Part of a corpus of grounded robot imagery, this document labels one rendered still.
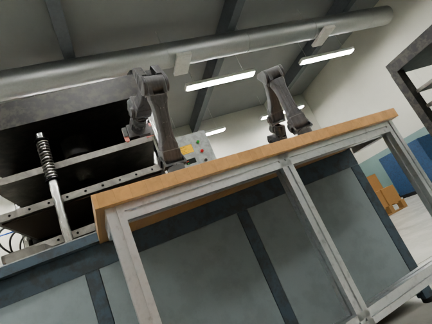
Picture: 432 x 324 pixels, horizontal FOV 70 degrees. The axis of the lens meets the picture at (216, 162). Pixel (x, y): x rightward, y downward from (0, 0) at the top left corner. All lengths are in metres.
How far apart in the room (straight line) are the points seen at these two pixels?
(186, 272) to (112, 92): 1.54
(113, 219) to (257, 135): 8.96
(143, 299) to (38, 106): 1.86
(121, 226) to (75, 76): 4.31
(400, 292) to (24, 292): 1.25
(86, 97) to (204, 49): 3.33
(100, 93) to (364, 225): 1.89
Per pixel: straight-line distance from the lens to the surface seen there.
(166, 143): 1.09
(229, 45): 5.66
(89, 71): 5.05
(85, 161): 2.36
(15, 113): 2.48
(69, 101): 2.43
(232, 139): 9.34
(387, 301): 1.14
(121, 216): 0.84
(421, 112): 5.25
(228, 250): 1.32
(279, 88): 1.45
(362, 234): 1.59
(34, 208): 2.30
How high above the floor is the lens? 0.54
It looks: 16 degrees up
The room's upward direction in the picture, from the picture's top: 24 degrees counter-clockwise
